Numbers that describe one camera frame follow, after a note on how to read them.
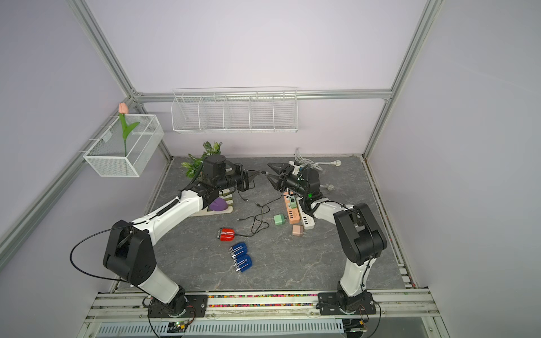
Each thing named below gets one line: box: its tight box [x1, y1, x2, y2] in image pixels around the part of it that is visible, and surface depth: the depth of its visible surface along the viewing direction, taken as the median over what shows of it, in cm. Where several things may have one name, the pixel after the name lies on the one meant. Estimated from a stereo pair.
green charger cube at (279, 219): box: [273, 214, 286, 226], surface depth 96 cm
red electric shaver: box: [216, 227, 236, 242], surface depth 91 cm
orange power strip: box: [283, 192, 301, 225], surface depth 96 cm
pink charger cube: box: [292, 224, 304, 237], surface depth 92 cm
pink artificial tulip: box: [118, 102, 141, 157], surface depth 85 cm
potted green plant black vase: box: [181, 141, 227, 179], surface depth 68 cm
